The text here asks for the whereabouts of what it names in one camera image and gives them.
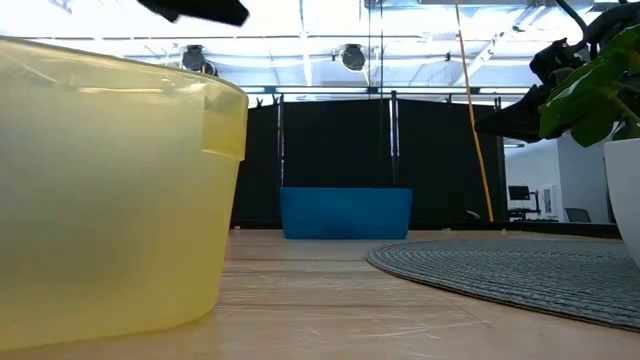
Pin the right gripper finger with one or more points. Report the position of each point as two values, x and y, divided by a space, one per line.
520 138
520 117

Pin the yellow translucent plastic bin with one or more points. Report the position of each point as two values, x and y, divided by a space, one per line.
110 210

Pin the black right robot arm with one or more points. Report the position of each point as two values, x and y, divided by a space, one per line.
615 20

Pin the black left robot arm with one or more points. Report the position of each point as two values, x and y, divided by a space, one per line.
205 10

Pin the green leafy plant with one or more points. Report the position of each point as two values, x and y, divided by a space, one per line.
595 95

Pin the black computer monitor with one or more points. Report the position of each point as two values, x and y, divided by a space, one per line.
519 193

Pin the dark office chair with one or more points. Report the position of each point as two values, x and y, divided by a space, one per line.
578 215

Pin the white plant pot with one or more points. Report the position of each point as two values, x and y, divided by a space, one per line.
627 200

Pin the grey round woven mat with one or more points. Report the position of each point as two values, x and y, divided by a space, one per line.
525 280

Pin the black round ceiling fixture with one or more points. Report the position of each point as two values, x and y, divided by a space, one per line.
194 59
353 57

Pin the black partition panel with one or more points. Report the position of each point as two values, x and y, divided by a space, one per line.
335 145

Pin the blue plastic bin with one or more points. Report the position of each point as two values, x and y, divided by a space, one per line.
345 215

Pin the black metal table frame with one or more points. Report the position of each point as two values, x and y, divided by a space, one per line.
575 230

